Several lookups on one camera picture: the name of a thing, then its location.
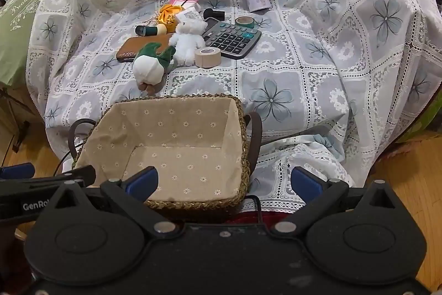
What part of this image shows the teal bottle with cream cap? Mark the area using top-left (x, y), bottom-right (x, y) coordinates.
top-left (135, 24), bottom-right (167, 37)

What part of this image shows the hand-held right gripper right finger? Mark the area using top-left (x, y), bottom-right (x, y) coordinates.
top-left (271, 166), bottom-right (398, 235)

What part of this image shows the white green radish plush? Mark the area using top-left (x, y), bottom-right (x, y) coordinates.
top-left (133, 43), bottom-right (176, 96)

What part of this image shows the floral lace tablecloth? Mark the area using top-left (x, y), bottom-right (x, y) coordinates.
top-left (26, 0), bottom-right (442, 213)

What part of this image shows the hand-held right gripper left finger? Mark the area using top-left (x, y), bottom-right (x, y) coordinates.
top-left (52, 166), bottom-right (178, 235)

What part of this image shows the woven basket with floral lining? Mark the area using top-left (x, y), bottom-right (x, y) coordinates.
top-left (68, 93), bottom-right (263, 213)

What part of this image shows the beige tape roll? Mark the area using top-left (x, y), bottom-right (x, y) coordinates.
top-left (194, 47), bottom-right (222, 68)

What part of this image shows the white teddy bear plush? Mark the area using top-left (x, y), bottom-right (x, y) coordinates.
top-left (169, 19), bottom-right (208, 67)

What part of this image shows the grey calculator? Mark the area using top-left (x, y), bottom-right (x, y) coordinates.
top-left (201, 17), bottom-right (262, 60)

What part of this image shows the black cable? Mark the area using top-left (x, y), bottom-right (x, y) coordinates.
top-left (52, 139), bottom-right (85, 176)

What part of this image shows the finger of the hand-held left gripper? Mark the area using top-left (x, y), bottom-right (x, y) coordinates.
top-left (0, 165), bottom-right (96, 223)
top-left (0, 164), bottom-right (36, 180)

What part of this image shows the person's red fleece clothing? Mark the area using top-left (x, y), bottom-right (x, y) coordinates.
top-left (221, 210), bottom-right (294, 224)

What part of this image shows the brown leather wallet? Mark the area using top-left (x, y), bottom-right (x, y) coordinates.
top-left (115, 33), bottom-right (177, 62)

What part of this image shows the white tissue pack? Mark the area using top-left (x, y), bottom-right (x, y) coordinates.
top-left (176, 8), bottom-right (202, 24)

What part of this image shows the small black cylinder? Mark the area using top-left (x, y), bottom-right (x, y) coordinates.
top-left (203, 7), bottom-right (225, 20)

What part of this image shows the pink-edged white cloth bundle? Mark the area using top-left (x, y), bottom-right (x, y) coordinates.
top-left (169, 0), bottom-right (199, 10)

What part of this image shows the orange satin pouch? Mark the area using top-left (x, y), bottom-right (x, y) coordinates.
top-left (157, 4), bottom-right (183, 34)

